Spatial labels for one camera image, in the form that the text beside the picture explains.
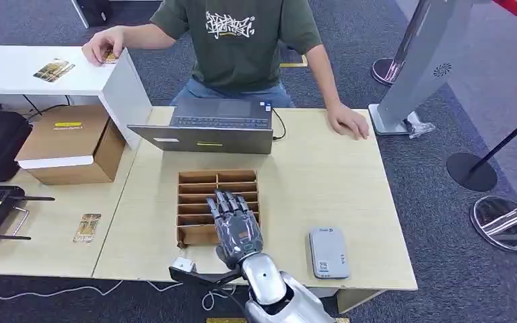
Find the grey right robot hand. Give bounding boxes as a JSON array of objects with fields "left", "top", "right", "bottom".
[{"left": 205, "top": 189, "right": 265, "bottom": 271}]

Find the person's left hand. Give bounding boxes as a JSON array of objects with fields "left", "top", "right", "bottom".
[{"left": 326, "top": 102, "right": 370, "bottom": 141}]

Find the person's right hand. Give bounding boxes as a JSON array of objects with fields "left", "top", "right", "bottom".
[{"left": 81, "top": 26, "right": 126, "bottom": 68}]

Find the black case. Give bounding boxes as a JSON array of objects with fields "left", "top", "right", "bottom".
[{"left": 76, "top": 0, "right": 113, "bottom": 27}]

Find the white furniture leg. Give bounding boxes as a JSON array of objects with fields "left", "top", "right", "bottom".
[{"left": 71, "top": 0, "right": 92, "bottom": 29}]

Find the stack of printed cards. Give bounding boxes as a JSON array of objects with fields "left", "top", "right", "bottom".
[{"left": 33, "top": 59, "right": 75, "bottom": 83}]

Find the wooden card box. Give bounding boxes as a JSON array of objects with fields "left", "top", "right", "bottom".
[{"left": 176, "top": 169, "right": 261, "bottom": 248}]

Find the chrome stanchion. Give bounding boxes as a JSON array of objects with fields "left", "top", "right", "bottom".
[
  {"left": 371, "top": 0, "right": 434, "bottom": 86},
  {"left": 470, "top": 194, "right": 517, "bottom": 253}
]

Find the clear plastic bag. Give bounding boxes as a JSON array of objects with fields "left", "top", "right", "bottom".
[{"left": 406, "top": 111, "right": 437, "bottom": 139}]

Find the yellow floor marker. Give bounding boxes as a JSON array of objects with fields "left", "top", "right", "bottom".
[{"left": 279, "top": 54, "right": 308, "bottom": 69}]

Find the grey flat device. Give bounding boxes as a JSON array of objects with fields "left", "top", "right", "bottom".
[{"left": 308, "top": 225, "right": 351, "bottom": 281}]

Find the silver kiosk stand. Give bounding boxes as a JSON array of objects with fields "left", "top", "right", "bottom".
[{"left": 368, "top": 0, "right": 495, "bottom": 136}]

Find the white side table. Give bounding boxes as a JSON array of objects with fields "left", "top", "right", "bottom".
[{"left": 0, "top": 44, "right": 153, "bottom": 151}]

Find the grey laptop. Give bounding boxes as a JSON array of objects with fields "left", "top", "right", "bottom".
[{"left": 127, "top": 97, "right": 274, "bottom": 155}]

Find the brown cardboard box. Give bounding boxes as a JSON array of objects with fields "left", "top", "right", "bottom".
[{"left": 14, "top": 104, "right": 127, "bottom": 186}]

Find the pale desk leg panel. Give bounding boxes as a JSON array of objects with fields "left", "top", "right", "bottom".
[{"left": 336, "top": 289, "right": 386, "bottom": 314}]

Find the person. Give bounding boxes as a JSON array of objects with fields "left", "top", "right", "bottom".
[{"left": 81, "top": 0, "right": 370, "bottom": 141}]

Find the black stanchion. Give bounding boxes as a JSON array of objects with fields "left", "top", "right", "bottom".
[{"left": 446, "top": 104, "right": 517, "bottom": 192}]

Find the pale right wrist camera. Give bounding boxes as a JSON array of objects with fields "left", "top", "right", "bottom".
[{"left": 171, "top": 257, "right": 197, "bottom": 274}]

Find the black laptop cable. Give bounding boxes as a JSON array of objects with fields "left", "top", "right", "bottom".
[{"left": 271, "top": 108, "right": 287, "bottom": 142}]

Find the white cable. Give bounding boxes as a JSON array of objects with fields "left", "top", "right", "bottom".
[{"left": 0, "top": 278, "right": 237, "bottom": 312}]

